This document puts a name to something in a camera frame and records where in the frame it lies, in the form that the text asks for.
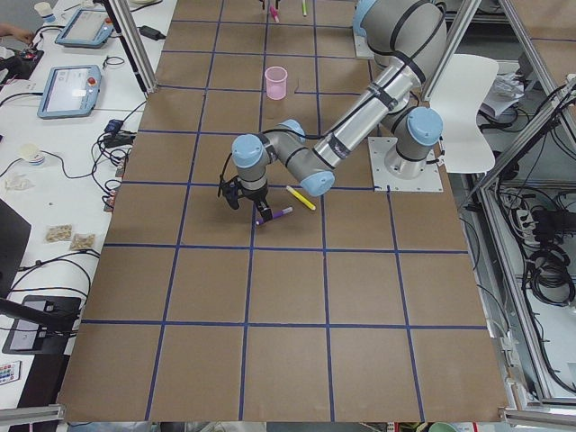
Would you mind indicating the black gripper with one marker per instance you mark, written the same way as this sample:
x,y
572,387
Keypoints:
x,y
255,195

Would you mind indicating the purple marker pen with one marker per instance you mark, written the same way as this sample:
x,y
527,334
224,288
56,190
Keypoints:
x,y
275,215

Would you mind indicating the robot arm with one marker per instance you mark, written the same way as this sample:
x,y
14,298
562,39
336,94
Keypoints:
x,y
407,39

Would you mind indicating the pink mesh cup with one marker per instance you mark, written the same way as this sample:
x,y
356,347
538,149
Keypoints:
x,y
276,82

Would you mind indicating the yellow marker pen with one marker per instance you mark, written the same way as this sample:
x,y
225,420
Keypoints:
x,y
301,198

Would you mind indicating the pink marker pen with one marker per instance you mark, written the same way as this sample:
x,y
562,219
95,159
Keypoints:
x,y
274,14

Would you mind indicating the black power adapter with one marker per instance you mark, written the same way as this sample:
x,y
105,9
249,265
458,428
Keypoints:
x,y
151,33

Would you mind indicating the near teach pendant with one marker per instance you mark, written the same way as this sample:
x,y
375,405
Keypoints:
x,y
70,92

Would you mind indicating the teach pendant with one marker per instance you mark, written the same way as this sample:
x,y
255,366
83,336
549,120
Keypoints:
x,y
87,28
70,92

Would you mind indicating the far teach pendant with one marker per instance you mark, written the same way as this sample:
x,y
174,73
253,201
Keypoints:
x,y
87,28

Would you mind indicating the white chair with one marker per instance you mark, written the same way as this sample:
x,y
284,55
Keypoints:
x,y
457,98

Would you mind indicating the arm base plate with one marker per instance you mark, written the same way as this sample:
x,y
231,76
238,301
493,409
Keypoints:
x,y
362,51
392,173

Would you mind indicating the aluminium frame post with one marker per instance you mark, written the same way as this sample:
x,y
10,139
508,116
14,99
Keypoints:
x,y
125,27

